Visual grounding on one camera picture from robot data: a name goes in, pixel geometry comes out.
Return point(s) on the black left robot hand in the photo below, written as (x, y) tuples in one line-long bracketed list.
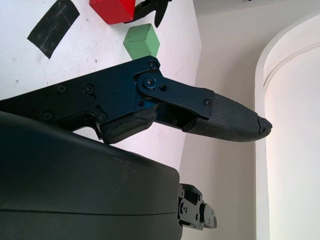
[(150, 6)]

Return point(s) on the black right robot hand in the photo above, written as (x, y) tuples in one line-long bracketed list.
[(75, 187)]

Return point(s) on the green wooden block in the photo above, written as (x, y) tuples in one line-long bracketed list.
[(140, 42)]

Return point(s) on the red wooden block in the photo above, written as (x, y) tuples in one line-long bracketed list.
[(112, 10)]

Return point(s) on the black tape strip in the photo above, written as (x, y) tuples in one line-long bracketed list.
[(52, 27)]

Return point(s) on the white round column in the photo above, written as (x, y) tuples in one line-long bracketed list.
[(292, 125)]

